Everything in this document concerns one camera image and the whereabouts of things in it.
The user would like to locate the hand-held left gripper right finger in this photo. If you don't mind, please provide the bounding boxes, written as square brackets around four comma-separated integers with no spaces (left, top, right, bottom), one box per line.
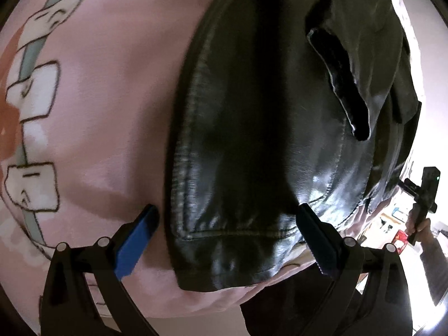
[296,203,414,336]

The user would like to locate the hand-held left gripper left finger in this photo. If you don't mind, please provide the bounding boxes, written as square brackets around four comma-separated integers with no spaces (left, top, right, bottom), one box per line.
[38,203,161,336]

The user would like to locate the black leather jacket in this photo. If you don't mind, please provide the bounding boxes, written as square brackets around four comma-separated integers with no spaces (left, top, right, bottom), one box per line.
[164,0,423,292]

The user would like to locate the person's right forearm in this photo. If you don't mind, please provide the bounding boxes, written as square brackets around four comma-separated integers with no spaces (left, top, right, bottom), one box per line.
[418,240,448,307]

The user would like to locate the person's right hand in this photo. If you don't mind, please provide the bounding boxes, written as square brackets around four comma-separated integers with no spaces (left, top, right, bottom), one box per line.
[405,217,432,246]

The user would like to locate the pink printed blanket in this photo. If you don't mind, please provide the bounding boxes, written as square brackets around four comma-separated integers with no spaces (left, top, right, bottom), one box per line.
[0,0,421,323]

